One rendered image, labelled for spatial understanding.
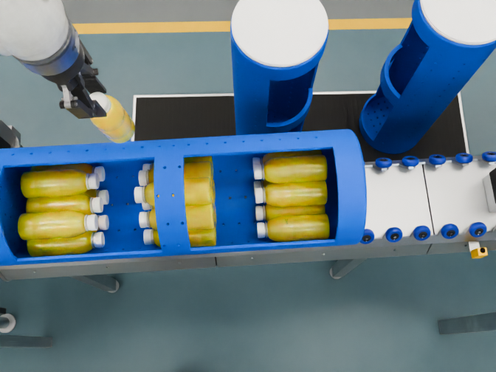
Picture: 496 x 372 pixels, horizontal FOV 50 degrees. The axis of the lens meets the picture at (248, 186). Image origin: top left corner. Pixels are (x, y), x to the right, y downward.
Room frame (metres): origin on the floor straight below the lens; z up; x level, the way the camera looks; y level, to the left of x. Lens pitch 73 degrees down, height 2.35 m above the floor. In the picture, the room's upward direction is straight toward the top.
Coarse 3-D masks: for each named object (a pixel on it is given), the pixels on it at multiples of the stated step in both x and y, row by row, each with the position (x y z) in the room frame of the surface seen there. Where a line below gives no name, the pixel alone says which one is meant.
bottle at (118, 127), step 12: (108, 96) 0.46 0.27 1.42; (108, 108) 0.43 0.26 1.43; (120, 108) 0.45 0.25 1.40; (96, 120) 0.42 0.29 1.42; (108, 120) 0.42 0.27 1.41; (120, 120) 0.43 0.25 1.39; (132, 120) 0.47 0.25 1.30; (108, 132) 0.42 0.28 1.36; (120, 132) 0.42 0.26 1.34; (132, 132) 0.44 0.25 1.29
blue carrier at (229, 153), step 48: (96, 144) 0.47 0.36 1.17; (144, 144) 0.46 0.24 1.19; (192, 144) 0.45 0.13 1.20; (240, 144) 0.45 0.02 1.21; (288, 144) 0.45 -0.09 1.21; (336, 144) 0.45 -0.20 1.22; (0, 192) 0.36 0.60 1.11; (240, 192) 0.41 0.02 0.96; (336, 192) 0.41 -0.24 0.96; (0, 240) 0.23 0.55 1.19; (240, 240) 0.27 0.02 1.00; (336, 240) 0.24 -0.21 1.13
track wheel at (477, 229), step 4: (472, 224) 0.31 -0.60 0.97; (476, 224) 0.31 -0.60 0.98; (480, 224) 0.31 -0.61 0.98; (484, 224) 0.31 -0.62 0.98; (472, 228) 0.30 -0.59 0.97; (476, 228) 0.30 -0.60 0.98; (480, 228) 0.30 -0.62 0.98; (484, 228) 0.30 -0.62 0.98; (472, 232) 0.29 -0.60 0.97; (476, 232) 0.29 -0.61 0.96; (480, 232) 0.29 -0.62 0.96; (484, 232) 0.29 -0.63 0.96; (476, 236) 0.29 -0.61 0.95; (480, 236) 0.29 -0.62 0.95
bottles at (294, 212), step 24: (48, 168) 0.44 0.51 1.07; (72, 168) 0.44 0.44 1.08; (96, 168) 0.44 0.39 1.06; (144, 168) 0.44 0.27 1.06; (96, 192) 0.39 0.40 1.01; (264, 192) 0.37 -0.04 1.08; (288, 192) 0.37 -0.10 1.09; (312, 192) 0.37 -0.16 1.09; (264, 216) 0.33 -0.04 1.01; (288, 216) 0.32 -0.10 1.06; (312, 216) 0.32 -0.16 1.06; (48, 240) 0.25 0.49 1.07; (72, 240) 0.25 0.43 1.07; (96, 240) 0.26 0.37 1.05; (144, 240) 0.26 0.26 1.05; (192, 240) 0.26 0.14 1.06; (216, 240) 0.26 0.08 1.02; (288, 240) 0.26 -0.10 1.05; (312, 240) 0.26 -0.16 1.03
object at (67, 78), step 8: (80, 48) 0.42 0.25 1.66; (80, 56) 0.41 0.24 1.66; (72, 64) 0.39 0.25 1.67; (80, 64) 0.40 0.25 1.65; (64, 72) 0.38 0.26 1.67; (72, 72) 0.39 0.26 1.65; (56, 80) 0.38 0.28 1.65; (64, 80) 0.38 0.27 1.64; (72, 80) 0.39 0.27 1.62; (72, 88) 0.38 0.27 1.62
